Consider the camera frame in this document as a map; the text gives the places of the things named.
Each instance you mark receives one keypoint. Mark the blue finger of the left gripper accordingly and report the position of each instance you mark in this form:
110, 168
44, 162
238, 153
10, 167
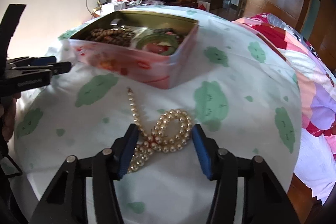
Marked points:
58, 68
31, 61

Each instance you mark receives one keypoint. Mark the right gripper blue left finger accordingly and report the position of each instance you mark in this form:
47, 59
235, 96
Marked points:
126, 148

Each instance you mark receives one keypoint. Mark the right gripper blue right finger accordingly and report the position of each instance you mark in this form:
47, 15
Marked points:
206, 149

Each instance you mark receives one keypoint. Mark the green jade bangle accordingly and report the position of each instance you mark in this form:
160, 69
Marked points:
160, 39

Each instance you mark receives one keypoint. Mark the silver bangle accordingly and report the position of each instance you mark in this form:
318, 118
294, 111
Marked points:
117, 22

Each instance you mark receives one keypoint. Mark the pink bangle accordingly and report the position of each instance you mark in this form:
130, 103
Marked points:
158, 49

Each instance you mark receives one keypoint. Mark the person's left hand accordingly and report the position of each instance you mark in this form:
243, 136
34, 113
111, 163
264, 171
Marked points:
7, 129

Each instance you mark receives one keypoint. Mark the white box on cabinet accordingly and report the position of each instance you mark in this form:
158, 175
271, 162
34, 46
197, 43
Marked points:
112, 7

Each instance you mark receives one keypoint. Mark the white green cloud bedsheet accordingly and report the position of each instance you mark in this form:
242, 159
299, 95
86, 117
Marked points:
243, 94

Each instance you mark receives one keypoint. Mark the paper leaflet in tin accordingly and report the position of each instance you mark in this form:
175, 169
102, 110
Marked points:
139, 33

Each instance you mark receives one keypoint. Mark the pink metal tin box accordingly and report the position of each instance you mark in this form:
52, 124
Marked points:
102, 46

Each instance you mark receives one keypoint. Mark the pink red patchwork quilt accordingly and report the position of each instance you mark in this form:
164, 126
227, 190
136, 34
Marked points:
315, 82

